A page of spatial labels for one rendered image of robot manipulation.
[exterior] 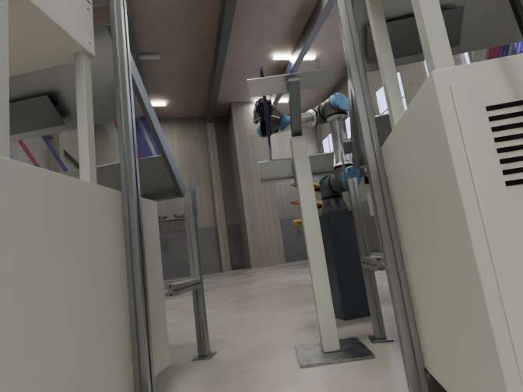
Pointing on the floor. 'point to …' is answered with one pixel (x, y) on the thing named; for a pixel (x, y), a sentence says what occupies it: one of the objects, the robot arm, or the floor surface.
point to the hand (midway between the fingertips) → (267, 121)
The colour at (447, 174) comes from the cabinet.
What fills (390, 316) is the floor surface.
